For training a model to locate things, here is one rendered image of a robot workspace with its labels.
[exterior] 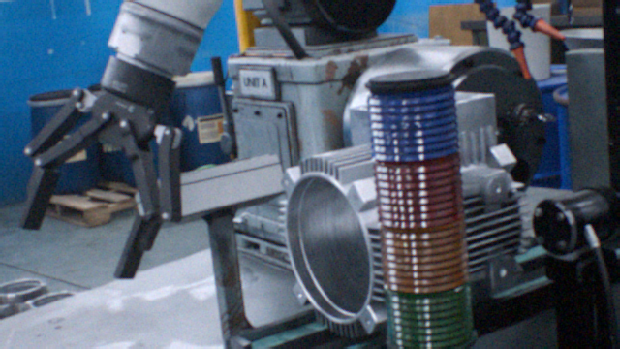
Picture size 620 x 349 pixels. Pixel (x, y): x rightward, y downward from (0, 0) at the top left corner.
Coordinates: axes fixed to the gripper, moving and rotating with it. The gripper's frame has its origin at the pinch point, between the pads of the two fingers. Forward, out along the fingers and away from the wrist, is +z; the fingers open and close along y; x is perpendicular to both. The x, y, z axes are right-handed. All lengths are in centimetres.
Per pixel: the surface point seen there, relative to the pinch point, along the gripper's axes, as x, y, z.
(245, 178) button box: 18.2, 7.0, -12.0
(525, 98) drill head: 54, 27, -36
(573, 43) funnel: 178, 6, -66
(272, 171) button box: 21.2, 8.6, -13.9
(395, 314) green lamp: -23.5, 41.7, -11.4
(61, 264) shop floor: 321, -220, 93
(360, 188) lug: -0.4, 27.8, -17.2
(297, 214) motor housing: 9.7, 18.6, -11.4
